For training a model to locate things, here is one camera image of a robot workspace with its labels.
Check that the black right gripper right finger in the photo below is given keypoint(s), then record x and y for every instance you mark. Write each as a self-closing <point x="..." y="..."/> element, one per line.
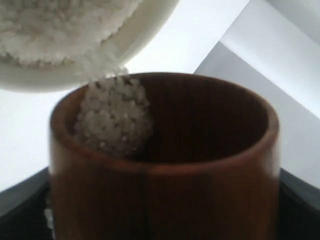
<point x="299" y="209"/>

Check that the rice inside wooden cup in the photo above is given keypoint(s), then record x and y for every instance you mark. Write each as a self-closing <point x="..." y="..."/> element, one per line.
<point x="114" y="116"/>

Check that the brown wooden cup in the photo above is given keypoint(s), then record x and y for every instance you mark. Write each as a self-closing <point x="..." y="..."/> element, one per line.
<point x="210" y="171"/>

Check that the rice in cream bowl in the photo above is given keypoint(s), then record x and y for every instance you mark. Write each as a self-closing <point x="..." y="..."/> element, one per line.
<point x="46" y="33"/>

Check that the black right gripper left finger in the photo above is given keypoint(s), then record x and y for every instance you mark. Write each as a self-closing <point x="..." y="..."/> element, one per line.
<point x="22" y="209"/>

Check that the cream ceramic bowl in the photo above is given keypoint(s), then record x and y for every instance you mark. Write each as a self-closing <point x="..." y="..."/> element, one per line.
<point x="130" y="39"/>

